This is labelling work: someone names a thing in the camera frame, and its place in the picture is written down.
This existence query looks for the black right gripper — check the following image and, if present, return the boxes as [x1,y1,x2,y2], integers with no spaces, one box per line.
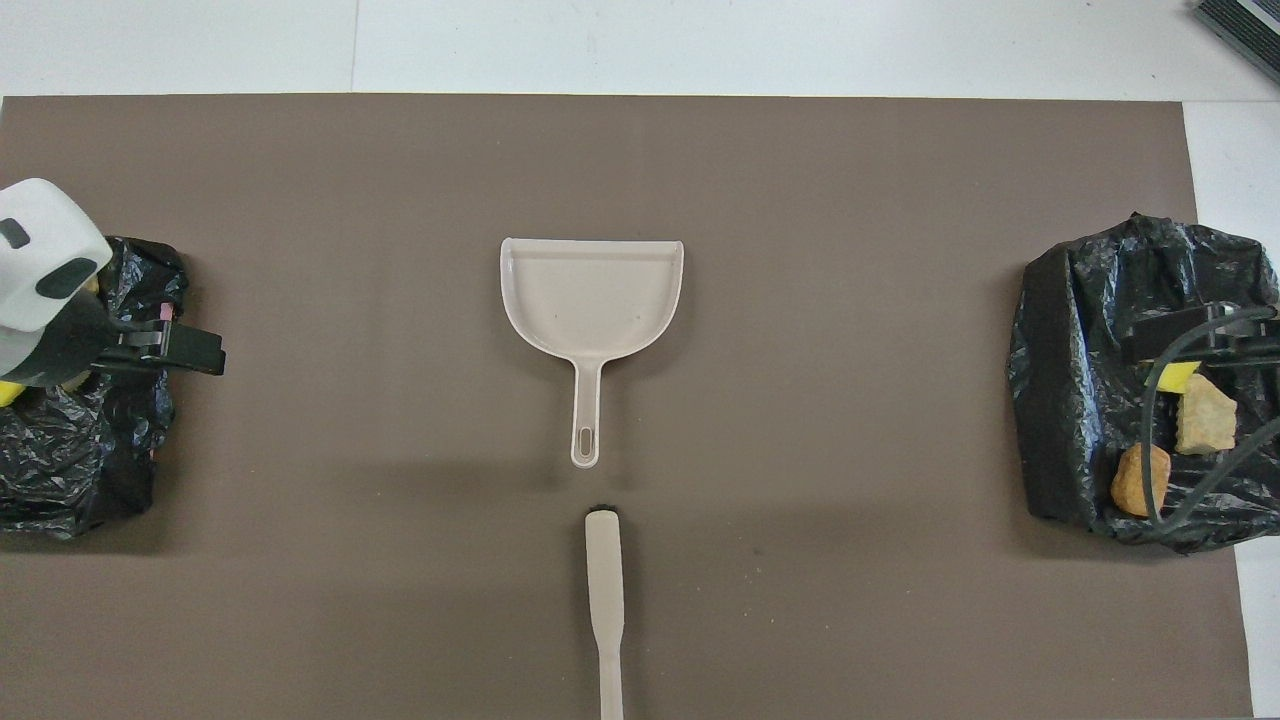
[1120,310,1280,365]

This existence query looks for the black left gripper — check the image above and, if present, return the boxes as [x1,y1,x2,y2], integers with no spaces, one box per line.
[0,295,228,389]

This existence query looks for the grey-beige foam rock chunk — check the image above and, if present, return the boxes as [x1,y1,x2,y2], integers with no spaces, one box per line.
[1175,374,1238,457]

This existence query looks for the brown cork piece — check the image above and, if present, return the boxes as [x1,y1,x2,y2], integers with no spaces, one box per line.
[1110,442,1172,518]

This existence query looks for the beige plastic dustpan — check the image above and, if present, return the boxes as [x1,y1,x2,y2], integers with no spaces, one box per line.
[499,237,687,470]

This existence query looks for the beige hand brush black bristles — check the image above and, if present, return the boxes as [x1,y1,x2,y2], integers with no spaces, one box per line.
[584,507,627,720]

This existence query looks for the black bag lined bin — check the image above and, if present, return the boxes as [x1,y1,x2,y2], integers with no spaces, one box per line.
[1008,212,1280,553]

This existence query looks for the black bag bin pink spot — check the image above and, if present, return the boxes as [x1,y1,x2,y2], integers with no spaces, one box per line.
[0,235,189,541]

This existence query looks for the dark ribbed vent panel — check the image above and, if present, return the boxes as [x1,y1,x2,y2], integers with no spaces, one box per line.
[1192,0,1280,83]

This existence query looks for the large brown table mat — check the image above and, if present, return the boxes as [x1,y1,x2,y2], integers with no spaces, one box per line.
[0,94,1253,720]

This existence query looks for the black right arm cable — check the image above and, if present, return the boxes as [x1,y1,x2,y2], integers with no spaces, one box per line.
[1140,305,1280,531]

